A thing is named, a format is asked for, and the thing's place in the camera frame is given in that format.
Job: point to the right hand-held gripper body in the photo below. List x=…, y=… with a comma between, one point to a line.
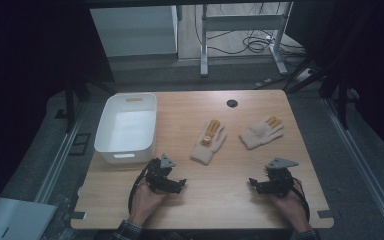
x=278, y=181

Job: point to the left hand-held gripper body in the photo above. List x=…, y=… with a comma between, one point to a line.
x=156, y=176

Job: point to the folded cream and orange glove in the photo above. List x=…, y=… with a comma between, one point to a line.
x=260, y=135

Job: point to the long cream and orange glove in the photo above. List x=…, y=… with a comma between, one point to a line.
x=210, y=141

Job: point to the white plastic bin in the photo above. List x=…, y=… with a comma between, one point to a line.
x=126, y=130

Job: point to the black round table grommet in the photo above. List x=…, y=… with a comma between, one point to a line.
x=232, y=103

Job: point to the black stand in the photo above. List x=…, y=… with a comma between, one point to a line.
x=341, y=100
x=70, y=106

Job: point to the white power strip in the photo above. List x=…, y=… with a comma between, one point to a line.
x=304, y=75

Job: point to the white cabinet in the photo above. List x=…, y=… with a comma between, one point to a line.
x=133, y=30

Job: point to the white flat box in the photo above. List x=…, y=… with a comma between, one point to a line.
x=13, y=220

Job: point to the black floor frame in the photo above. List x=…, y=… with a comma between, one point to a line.
x=80, y=144

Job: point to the metal floor rail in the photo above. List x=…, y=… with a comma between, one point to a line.
x=363, y=163
x=58, y=156

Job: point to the grey metal desk frame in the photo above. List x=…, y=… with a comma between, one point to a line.
x=243, y=22

